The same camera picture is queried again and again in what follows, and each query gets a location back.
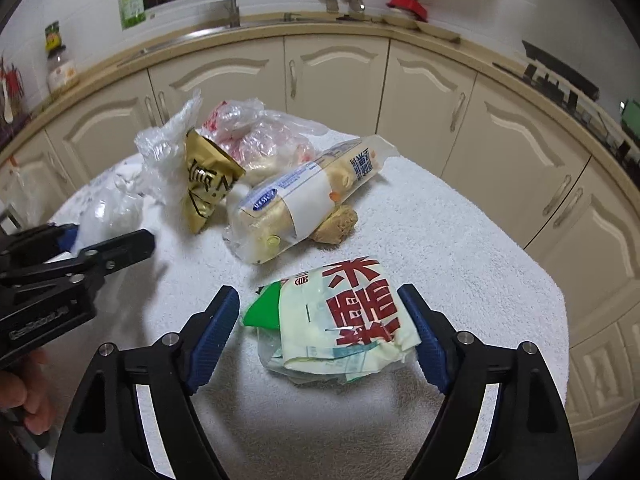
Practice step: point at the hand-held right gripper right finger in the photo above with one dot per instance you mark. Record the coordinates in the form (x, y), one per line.
(426, 341)

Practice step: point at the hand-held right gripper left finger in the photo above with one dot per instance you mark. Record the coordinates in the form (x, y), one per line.
(215, 332)

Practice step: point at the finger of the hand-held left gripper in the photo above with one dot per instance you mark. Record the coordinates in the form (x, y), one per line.
(50, 240)
(125, 249)

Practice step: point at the white packet with red print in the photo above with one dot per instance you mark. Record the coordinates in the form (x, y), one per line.
(350, 321)

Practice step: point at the gold snack packet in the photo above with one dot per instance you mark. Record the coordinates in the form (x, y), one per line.
(205, 191)

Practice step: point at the brown crumbly lump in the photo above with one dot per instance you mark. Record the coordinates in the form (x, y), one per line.
(337, 225)

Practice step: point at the person's left hand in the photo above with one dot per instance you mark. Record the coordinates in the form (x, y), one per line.
(30, 395)

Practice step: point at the white translucent plastic bag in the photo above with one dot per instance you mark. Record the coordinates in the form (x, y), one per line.
(27, 190)

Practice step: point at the white towel covered table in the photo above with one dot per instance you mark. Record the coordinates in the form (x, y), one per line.
(450, 260)

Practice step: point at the crinkled clear plastic bag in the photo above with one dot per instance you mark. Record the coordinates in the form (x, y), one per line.
(162, 145)

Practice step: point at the red kitchen tools holder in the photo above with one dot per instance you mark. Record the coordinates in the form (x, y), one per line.
(11, 85)

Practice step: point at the long clear packet white label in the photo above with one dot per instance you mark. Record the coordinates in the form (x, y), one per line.
(300, 195)

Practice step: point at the clear jar white label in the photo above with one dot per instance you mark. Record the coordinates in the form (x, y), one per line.
(62, 72)

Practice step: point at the clear bag with red print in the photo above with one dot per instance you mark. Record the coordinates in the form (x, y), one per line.
(260, 140)

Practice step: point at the dark jar yellow label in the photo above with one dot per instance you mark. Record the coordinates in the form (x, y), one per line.
(53, 37)

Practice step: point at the steel sink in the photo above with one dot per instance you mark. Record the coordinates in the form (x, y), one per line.
(210, 34)

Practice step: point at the green dish soap bottle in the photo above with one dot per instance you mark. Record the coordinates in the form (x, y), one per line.
(132, 7)

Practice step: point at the cream base cabinets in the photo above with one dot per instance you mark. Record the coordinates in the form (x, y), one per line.
(350, 85)

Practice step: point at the black gas stove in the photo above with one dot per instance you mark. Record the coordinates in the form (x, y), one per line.
(590, 115)

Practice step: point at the black induction cooker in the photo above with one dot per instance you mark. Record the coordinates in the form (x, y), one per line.
(560, 72)

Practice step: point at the green electric cooker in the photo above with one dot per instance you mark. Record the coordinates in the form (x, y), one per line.
(631, 117)

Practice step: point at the beige shallow dish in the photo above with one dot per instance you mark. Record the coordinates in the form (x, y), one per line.
(437, 32)

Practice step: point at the stacked white bowls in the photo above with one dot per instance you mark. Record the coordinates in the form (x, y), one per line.
(400, 19)

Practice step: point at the red pot lid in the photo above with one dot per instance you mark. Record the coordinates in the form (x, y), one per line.
(410, 7)

